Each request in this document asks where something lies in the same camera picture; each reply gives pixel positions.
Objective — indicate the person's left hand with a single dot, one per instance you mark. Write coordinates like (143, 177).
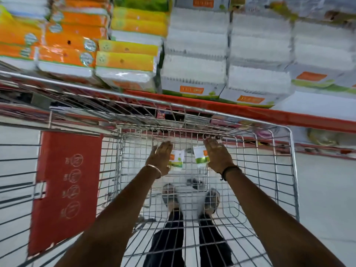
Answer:
(160, 159)

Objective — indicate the person's right hand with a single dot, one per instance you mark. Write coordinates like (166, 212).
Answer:
(218, 159)

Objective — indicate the person's left fingers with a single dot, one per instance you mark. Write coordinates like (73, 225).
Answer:
(164, 148)

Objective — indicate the person's right fingers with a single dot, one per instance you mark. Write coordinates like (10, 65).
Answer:
(212, 145)

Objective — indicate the white green-labelled packet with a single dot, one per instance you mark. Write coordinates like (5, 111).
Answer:
(178, 161)
(200, 157)

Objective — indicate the person's right forearm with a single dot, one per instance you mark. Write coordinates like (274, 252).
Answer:
(275, 222)

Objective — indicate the person's left forearm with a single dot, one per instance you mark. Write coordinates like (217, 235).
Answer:
(116, 219)

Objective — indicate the gold bangle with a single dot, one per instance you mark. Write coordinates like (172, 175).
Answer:
(154, 168)

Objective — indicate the black wristband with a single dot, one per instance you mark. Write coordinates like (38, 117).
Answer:
(229, 169)

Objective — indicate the person's left grey shoe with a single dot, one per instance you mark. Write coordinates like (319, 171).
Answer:
(169, 196)

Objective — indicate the person's grey shoe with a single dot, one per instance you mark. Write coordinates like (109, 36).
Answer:
(169, 196)
(212, 201)

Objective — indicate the red shelf edge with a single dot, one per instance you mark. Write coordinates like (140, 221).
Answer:
(250, 109)

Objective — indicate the person's right grey shoe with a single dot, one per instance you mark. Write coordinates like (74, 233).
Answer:
(212, 201)

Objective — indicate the black trousers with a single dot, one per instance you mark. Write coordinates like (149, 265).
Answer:
(169, 241)

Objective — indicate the stack of white tissue packs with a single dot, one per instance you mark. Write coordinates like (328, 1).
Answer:
(250, 52)

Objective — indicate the stack of yellow packs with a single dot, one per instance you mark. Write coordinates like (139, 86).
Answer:
(130, 52)

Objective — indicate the red cart seat panel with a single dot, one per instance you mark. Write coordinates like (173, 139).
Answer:
(66, 189)

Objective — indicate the yellowish round item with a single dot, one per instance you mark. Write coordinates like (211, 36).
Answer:
(322, 137)

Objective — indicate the green pack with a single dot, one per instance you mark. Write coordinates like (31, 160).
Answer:
(141, 2)

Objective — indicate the stack of orange packs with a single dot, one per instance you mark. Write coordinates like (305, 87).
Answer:
(64, 38)

